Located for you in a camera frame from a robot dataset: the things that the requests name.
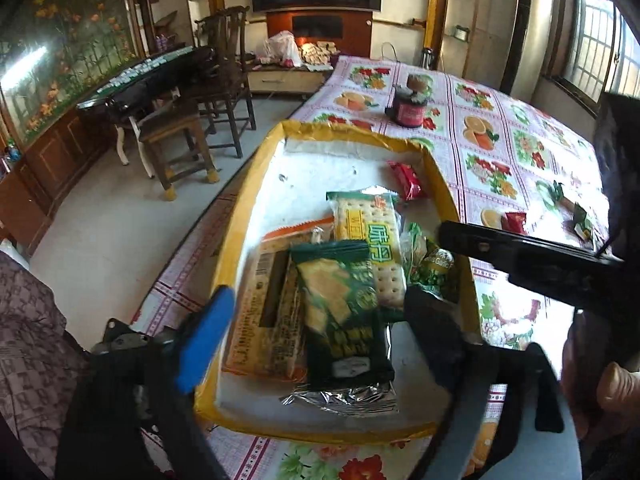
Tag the brown tv cabinet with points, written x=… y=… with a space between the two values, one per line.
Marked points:
x=355 y=35

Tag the green pea snack packet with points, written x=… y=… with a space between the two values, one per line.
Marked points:
x=432 y=270

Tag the white plastic bag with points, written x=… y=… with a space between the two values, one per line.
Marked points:
x=280 y=47

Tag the wall shelf unit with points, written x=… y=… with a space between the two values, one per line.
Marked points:
x=435 y=10

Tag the wooden sideboard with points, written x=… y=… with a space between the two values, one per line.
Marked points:
x=50 y=170

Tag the wooden stool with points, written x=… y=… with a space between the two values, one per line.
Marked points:
x=170 y=127

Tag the small red snack packet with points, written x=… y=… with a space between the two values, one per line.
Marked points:
x=515 y=222

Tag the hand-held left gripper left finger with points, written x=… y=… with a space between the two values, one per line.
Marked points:
x=205 y=340

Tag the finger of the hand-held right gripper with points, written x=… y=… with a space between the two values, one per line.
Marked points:
x=500 y=249

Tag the silver foil packet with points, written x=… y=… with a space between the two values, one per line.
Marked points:
x=340 y=397

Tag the white foam box yellow tape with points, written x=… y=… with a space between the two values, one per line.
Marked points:
x=320 y=165

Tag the person's right hand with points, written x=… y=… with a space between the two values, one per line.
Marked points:
x=617 y=385

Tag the dark green cracker packet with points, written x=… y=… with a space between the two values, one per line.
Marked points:
x=340 y=330

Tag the tall standing air conditioner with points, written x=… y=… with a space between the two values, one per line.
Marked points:
x=527 y=35

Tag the fruit and flower print tablecloth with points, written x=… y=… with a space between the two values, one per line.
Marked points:
x=505 y=102

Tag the stack of beige packets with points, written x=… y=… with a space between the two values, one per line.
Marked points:
x=320 y=52

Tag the dark red jar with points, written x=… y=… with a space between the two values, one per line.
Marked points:
x=409 y=105

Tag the metal thermos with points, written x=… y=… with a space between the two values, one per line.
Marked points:
x=426 y=57

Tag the black mahjong table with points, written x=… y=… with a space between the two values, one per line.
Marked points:
x=150 y=75

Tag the yellow cracker packet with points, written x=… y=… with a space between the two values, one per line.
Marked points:
x=367 y=230

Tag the window with metal grille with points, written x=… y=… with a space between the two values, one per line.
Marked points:
x=595 y=35

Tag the dark wooden chair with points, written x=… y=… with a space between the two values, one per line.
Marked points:
x=225 y=85

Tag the metal pot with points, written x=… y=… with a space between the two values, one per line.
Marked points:
x=460 y=33

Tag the small green snack packet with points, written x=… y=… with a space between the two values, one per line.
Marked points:
x=556 y=194

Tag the orange cracker packet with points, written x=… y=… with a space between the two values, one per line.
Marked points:
x=265 y=320

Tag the flower wall painting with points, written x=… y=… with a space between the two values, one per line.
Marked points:
x=65 y=35

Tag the blue bottle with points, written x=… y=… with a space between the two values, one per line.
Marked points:
x=11 y=151

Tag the person's brown patterned clothing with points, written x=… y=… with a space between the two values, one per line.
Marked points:
x=30 y=360

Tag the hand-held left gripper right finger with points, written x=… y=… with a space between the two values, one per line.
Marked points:
x=430 y=335

